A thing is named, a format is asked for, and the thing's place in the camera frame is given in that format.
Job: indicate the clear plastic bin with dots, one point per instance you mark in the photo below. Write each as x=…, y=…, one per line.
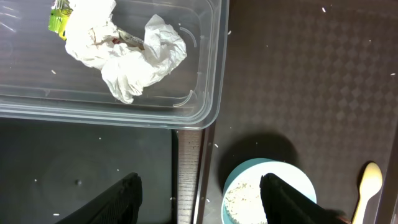
x=39, y=80

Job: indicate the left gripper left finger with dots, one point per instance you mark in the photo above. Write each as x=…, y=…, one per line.
x=118, y=204

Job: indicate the black plastic tray bin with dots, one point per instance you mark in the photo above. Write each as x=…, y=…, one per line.
x=51, y=169

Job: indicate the pale yellow plastic spoon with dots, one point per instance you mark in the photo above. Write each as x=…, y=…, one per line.
x=370, y=185

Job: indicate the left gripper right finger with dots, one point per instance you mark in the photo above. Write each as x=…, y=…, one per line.
x=283, y=204

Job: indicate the brown serving tray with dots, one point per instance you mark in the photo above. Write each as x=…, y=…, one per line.
x=313, y=84

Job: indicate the white tissue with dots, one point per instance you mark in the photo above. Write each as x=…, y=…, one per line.
x=93, y=39

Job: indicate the small light blue rice bowl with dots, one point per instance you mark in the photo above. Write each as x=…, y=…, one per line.
x=242, y=195

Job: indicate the yellow green snack wrapper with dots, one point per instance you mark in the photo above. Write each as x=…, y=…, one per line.
x=59, y=16

